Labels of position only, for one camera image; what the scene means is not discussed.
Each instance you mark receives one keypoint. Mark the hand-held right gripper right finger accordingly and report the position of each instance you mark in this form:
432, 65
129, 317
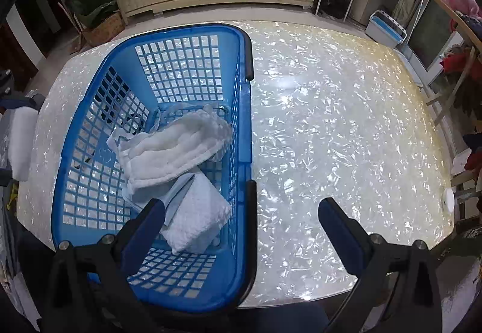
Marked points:
342, 237

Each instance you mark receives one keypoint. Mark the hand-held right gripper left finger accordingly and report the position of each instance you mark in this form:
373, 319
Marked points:
143, 229

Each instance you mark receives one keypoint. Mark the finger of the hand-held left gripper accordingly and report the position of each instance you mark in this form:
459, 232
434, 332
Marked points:
17, 102
4, 176

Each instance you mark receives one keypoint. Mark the light blue face mask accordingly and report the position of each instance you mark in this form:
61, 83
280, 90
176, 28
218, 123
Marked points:
179, 191

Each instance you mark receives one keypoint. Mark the white towel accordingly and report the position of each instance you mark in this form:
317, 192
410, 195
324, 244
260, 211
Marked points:
195, 216

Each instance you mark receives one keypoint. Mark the white fluffy cloth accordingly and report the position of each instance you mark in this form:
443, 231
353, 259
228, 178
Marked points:
169, 152

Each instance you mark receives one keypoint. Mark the blue plastic basket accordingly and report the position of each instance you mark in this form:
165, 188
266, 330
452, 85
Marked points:
243, 129

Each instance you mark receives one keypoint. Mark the grey embroidered chair cover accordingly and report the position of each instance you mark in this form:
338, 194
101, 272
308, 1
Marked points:
9, 242

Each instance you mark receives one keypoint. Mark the broom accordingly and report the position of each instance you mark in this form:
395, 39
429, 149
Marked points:
75, 41

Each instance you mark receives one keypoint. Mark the white round disc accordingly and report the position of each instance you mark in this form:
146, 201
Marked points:
448, 200

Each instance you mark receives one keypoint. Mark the cardboard box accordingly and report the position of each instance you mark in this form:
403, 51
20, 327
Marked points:
103, 29

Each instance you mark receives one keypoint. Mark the dark green bag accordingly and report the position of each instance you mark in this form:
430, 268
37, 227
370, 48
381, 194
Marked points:
94, 3

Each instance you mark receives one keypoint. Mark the wooden side table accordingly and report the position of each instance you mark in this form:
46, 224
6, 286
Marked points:
465, 69

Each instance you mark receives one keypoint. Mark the blue and white cooler box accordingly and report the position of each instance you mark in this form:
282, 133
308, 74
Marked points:
386, 29

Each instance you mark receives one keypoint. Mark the glass sliding door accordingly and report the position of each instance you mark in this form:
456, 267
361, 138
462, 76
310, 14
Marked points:
436, 31

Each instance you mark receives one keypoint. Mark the pink clothes pile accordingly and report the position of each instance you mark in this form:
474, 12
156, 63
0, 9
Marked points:
461, 3

